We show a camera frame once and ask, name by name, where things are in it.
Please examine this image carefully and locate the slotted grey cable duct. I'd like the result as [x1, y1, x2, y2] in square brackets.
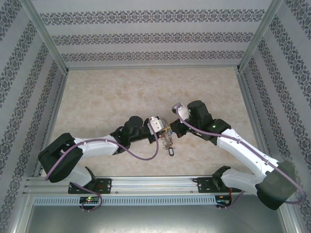
[33, 195, 217, 206]

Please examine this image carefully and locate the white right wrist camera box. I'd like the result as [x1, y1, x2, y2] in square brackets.
[171, 102, 189, 120]

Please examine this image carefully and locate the aluminium side rail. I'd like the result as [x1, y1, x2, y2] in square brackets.
[236, 70, 276, 176]
[34, 70, 69, 178]

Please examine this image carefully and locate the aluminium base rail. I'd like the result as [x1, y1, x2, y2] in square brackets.
[24, 176, 285, 195]

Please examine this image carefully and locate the aluminium frame post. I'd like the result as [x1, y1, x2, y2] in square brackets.
[20, 0, 69, 74]
[280, 208, 302, 233]
[237, 0, 285, 73]
[9, 193, 35, 233]

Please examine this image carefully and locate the small circuit board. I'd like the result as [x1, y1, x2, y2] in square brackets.
[216, 195, 233, 206]
[80, 196, 101, 204]

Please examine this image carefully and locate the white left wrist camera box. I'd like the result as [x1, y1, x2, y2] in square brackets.
[146, 116, 167, 134]

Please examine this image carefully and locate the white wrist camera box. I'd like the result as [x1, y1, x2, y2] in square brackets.
[171, 102, 189, 120]
[146, 116, 167, 134]

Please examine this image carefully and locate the aluminium back rail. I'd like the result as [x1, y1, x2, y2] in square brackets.
[65, 64, 241, 72]

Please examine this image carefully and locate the grey metal shelf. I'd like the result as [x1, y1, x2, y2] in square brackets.
[24, 205, 285, 233]

